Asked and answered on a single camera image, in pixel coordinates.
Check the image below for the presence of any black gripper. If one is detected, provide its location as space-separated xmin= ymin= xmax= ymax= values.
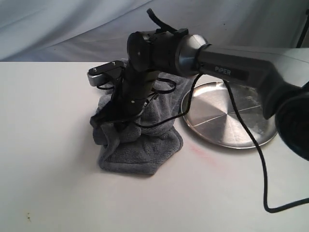
xmin=90 ymin=60 xmax=160 ymax=133

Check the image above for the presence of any grey fleece towel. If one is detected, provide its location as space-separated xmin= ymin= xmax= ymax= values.
xmin=93 ymin=60 xmax=194 ymax=174

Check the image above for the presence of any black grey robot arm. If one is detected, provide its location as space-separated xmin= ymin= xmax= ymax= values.
xmin=87 ymin=29 xmax=309 ymax=159

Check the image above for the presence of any round stainless steel plate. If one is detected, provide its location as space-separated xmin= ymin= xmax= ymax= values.
xmin=183 ymin=81 xmax=277 ymax=149

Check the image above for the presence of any grey fabric backdrop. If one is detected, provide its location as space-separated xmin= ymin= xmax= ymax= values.
xmin=0 ymin=0 xmax=309 ymax=62

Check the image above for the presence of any black stand pole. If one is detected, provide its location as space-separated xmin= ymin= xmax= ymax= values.
xmin=296 ymin=15 xmax=309 ymax=48

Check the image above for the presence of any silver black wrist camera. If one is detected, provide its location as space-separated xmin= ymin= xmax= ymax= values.
xmin=87 ymin=60 xmax=124 ymax=87

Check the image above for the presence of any black cable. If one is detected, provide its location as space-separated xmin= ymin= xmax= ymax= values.
xmin=135 ymin=72 xmax=309 ymax=213

